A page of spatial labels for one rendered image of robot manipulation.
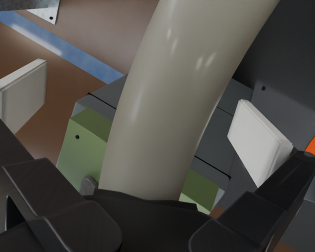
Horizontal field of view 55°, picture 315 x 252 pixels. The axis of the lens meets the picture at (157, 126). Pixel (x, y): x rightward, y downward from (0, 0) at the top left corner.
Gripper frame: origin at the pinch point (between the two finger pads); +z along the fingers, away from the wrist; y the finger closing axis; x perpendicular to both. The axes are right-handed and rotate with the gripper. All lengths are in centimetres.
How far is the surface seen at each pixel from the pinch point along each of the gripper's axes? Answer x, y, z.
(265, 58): -5, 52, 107
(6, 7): -9, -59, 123
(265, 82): -15, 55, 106
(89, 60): -28, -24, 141
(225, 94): -20, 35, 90
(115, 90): -18, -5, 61
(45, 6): -7, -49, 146
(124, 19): -4, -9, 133
